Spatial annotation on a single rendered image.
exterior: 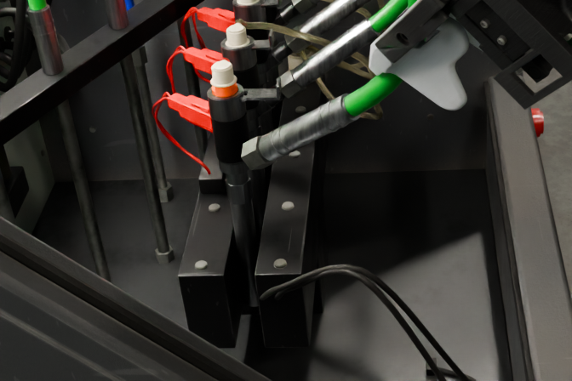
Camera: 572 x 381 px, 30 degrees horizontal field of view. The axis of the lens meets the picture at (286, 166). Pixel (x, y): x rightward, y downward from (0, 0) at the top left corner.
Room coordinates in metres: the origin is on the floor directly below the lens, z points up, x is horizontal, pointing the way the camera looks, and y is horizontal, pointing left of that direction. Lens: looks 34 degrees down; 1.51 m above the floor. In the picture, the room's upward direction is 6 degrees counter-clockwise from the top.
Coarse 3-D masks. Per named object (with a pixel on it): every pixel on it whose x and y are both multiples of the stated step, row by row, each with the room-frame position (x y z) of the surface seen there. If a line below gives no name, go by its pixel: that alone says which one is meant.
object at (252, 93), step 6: (246, 90) 0.71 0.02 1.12; (252, 90) 0.71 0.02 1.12; (258, 90) 0.71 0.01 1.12; (264, 90) 0.71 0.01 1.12; (270, 90) 0.71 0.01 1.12; (246, 96) 0.70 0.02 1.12; (252, 96) 0.70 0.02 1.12; (258, 96) 0.70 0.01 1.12; (264, 96) 0.70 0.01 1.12; (270, 96) 0.70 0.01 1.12; (276, 96) 0.70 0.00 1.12
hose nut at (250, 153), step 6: (258, 138) 0.61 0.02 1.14; (246, 144) 0.61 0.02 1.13; (252, 144) 0.60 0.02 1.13; (258, 144) 0.60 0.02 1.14; (246, 150) 0.60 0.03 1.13; (252, 150) 0.60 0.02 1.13; (258, 150) 0.60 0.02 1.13; (246, 156) 0.60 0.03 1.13; (252, 156) 0.60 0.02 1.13; (258, 156) 0.60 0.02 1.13; (246, 162) 0.60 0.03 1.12; (252, 162) 0.60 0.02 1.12; (258, 162) 0.60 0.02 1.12; (264, 162) 0.59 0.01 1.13; (270, 162) 0.60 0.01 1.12; (252, 168) 0.60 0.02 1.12; (258, 168) 0.60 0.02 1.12
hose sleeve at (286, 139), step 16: (320, 112) 0.57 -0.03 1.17; (336, 112) 0.57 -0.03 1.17; (288, 128) 0.59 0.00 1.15; (304, 128) 0.58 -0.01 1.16; (320, 128) 0.57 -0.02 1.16; (336, 128) 0.57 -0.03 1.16; (272, 144) 0.59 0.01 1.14; (288, 144) 0.58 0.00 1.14; (304, 144) 0.58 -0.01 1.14; (272, 160) 0.60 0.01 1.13
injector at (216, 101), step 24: (240, 96) 0.70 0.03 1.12; (216, 120) 0.70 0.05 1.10; (240, 120) 0.70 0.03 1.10; (216, 144) 0.70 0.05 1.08; (240, 144) 0.70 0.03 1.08; (240, 168) 0.70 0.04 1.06; (240, 192) 0.70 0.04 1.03; (240, 216) 0.70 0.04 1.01; (240, 240) 0.70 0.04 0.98; (240, 264) 0.70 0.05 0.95
